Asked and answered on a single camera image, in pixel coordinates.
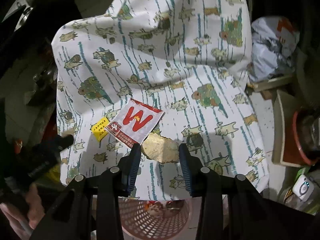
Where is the cat patterned white tablecloth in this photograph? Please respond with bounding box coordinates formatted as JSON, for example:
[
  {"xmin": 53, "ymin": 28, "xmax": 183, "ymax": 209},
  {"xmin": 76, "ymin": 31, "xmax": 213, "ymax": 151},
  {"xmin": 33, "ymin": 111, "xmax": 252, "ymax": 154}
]
[{"xmin": 52, "ymin": 0, "xmax": 269, "ymax": 200}]

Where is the white small device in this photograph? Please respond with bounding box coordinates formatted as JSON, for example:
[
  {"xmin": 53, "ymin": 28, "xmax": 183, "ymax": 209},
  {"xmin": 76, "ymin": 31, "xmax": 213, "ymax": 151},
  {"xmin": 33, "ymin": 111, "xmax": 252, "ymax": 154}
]
[{"xmin": 292, "ymin": 174, "xmax": 315, "ymax": 202}]

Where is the white red paper bag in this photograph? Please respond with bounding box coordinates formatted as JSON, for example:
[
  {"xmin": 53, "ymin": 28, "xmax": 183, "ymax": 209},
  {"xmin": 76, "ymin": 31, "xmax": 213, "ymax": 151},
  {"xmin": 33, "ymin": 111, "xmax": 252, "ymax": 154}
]
[{"xmin": 106, "ymin": 99, "xmax": 164, "ymax": 148}]

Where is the person's left hand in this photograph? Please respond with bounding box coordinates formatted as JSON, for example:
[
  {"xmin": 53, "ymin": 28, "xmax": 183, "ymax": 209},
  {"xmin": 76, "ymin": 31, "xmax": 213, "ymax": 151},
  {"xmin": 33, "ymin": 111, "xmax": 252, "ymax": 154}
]
[{"xmin": 0, "ymin": 183, "xmax": 46, "ymax": 240}]

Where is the yellow sauce packet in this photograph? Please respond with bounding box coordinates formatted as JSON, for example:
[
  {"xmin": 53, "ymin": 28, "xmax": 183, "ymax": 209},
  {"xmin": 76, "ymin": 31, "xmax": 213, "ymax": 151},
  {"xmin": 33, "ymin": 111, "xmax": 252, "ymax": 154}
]
[{"xmin": 91, "ymin": 117, "xmax": 109, "ymax": 142}]

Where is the crumpled grey plastic bag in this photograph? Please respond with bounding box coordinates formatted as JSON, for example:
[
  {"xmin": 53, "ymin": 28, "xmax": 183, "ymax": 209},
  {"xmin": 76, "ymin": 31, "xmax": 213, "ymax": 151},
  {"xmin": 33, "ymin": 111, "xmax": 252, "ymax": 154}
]
[{"xmin": 249, "ymin": 16, "xmax": 299, "ymax": 83}]

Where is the paper food wrapper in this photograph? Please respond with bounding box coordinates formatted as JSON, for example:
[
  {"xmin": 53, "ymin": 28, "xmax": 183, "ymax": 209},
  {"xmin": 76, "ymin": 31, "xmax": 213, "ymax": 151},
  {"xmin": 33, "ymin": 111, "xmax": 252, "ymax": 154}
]
[{"xmin": 144, "ymin": 200, "xmax": 184, "ymax": 218}]

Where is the red basin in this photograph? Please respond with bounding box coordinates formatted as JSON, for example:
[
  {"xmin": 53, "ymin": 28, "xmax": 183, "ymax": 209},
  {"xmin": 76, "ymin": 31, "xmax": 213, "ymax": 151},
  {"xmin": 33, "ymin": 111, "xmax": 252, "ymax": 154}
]
[{"xmin": 292, "ymin": 108, "xmax": 319, "ymax": 166}]

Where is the pink plastic trash basket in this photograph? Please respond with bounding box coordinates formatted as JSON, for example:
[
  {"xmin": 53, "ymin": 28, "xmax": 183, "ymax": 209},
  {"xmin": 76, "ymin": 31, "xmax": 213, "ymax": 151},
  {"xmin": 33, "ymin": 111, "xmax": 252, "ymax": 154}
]
[{"xmin": 119, "ymin": 198, "xmax": 193, "ymax": 239}]

